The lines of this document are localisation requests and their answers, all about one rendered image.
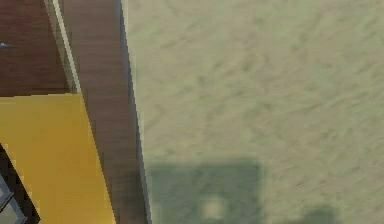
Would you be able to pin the brown wooden door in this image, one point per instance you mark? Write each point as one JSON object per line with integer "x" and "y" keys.
{"x": 103, "y": 100}

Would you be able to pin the yellow cupboard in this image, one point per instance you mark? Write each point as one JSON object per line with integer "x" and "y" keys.
{"x": 53, "y": 156}

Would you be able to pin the grey black framed object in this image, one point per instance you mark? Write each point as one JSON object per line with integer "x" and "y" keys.
{"x": 10, "y": 203}

